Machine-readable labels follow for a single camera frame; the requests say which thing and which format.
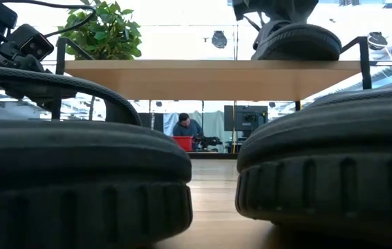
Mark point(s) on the wooden shelf with black frame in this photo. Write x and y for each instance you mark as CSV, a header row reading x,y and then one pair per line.
x,y
213,79

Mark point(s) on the person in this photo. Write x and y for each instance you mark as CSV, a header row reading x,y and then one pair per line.
x,y
187,128

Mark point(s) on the pale grey partition panel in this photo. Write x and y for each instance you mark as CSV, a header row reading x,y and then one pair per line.
x,y
213,124

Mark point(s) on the red plastic bin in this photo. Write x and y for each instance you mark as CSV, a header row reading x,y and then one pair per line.
x,y
183,143

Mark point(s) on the green leafy plant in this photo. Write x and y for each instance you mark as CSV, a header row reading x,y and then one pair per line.
x,y
109,31

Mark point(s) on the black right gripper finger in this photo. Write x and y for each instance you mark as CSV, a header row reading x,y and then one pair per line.
x,y
268,29

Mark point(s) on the black background robot gripper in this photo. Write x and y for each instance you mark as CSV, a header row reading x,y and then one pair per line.
x,y
209,141

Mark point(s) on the black metal table frame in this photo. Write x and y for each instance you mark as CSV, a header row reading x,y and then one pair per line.
x,y
213,156

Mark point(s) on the black round hanging lamp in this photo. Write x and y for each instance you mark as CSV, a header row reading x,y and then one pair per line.
x,y
219,39
377,41

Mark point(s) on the thin yellow pole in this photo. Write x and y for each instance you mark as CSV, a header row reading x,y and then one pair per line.
x,y
234,138

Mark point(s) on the black background monitor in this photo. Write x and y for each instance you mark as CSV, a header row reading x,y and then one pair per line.
x,y
245,117

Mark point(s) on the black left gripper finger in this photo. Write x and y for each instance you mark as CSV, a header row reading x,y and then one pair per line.
x,y
29,64
40,94

